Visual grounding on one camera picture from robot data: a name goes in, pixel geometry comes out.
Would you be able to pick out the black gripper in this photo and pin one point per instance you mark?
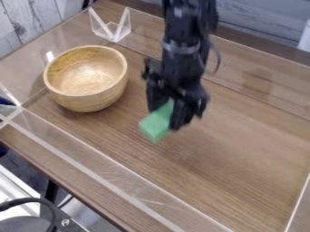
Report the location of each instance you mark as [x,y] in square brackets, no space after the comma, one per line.
[173,78]

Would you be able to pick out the green rectangular block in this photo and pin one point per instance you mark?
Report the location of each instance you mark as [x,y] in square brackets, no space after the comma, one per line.
[156,125]

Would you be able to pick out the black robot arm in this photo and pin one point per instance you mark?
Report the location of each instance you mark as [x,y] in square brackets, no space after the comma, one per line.
[190,19]

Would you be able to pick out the light wooden bowl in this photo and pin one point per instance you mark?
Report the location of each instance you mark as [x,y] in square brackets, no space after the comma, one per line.
[86,78]

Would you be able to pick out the clear acrylic front barrier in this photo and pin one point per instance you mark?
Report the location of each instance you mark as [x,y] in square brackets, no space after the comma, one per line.
[156,186]

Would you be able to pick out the white object at right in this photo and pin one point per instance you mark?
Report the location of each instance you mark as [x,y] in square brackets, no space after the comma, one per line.
[304,45]

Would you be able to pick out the black table leg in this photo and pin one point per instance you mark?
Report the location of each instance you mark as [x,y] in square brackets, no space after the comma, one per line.
[51,191]

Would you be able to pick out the blue object at left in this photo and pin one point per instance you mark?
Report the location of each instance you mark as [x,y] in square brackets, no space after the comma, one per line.
[5,101]

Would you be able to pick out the clear acrylic corner bracket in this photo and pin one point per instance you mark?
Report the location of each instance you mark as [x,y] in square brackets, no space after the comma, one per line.
[110,31]

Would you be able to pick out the grey metal bracket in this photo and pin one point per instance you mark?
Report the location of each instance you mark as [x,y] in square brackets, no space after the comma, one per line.
[63,223]

